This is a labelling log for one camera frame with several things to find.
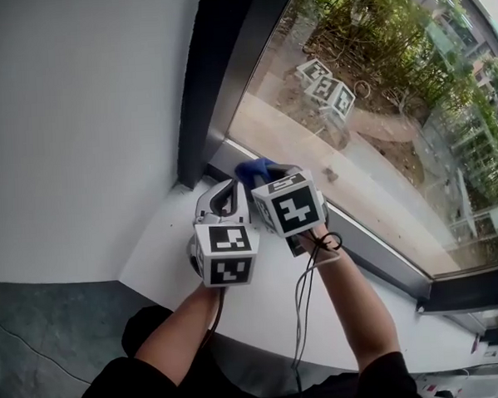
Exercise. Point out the blue cleaning cloth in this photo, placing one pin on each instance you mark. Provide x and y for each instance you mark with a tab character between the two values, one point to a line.
251	169

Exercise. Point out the white metal rack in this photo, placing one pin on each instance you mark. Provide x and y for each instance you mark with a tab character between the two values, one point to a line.
471	384

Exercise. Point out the window glass pane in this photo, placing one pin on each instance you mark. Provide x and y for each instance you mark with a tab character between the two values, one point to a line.
311	120

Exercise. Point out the person's black trousers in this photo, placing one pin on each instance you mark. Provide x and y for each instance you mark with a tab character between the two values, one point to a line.
145	328

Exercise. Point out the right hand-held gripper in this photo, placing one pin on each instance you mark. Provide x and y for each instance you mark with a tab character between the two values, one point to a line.
295	210

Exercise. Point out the person's black sweater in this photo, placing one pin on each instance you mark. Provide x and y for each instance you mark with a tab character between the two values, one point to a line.
126	392

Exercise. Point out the person's left forearm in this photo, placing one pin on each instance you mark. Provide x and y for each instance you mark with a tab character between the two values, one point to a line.
177	331

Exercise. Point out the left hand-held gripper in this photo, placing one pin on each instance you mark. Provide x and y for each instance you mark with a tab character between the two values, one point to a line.
226	245

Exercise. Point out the person's right forearm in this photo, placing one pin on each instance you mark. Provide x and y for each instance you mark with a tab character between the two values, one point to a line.
354	305

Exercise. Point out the green shrubs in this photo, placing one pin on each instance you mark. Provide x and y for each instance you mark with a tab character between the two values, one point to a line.
382	33

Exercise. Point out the small grey debris clump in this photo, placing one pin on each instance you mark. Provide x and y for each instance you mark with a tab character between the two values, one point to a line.
330	174

